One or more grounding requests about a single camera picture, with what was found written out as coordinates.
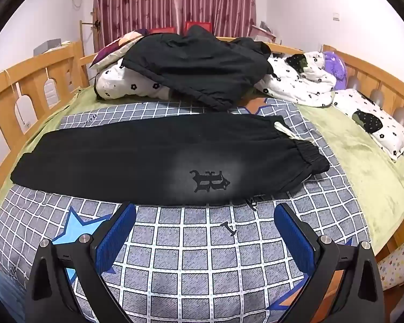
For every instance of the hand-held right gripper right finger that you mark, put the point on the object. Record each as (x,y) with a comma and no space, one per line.
(294,239)

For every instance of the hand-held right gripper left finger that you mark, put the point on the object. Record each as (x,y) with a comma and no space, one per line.
(116,235)

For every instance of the black pants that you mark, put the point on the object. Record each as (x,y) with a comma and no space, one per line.
(121,161)

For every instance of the grey checked blanket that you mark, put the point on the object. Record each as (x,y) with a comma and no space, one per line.
(195,262)

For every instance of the green bed sheet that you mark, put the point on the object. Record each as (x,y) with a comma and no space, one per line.
(357,161)

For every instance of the star printed cloth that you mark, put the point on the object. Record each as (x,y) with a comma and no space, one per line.
(399,265)

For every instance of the white floral pillow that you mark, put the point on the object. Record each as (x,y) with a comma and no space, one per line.
(383,121)
(128,80)

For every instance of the white floral quilt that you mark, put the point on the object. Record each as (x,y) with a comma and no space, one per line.
(299,80)

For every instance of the purple plush toy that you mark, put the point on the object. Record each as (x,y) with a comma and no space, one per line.
(336,69)

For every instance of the purple printed pillow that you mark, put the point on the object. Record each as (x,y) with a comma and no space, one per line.
(117,47)

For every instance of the black jacket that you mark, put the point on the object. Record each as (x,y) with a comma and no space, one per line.
(195,64)

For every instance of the wooden coat rack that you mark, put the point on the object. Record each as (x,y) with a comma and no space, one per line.
(83,40)

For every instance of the grey box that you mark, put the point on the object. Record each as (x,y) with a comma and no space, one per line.
(50,47)

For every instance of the red box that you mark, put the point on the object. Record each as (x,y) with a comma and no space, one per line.
(197,26)
(160,29)

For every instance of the red patterned curtain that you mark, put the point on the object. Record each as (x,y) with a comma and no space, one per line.
(175,0)

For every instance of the wooden bed frame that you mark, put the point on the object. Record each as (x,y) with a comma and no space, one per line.
(6,84)

